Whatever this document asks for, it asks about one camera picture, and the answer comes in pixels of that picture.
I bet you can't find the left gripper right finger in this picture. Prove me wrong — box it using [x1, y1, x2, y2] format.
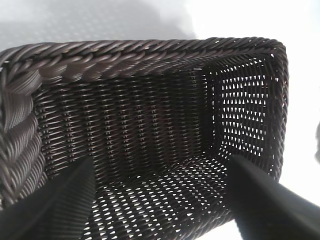
[226, 153, 320, 240]

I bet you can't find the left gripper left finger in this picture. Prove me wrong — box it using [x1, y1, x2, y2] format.
[0, 157, 97, 240]

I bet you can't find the dark brown wicker basket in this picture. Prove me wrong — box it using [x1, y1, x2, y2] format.
[0, 36, 290, 240]

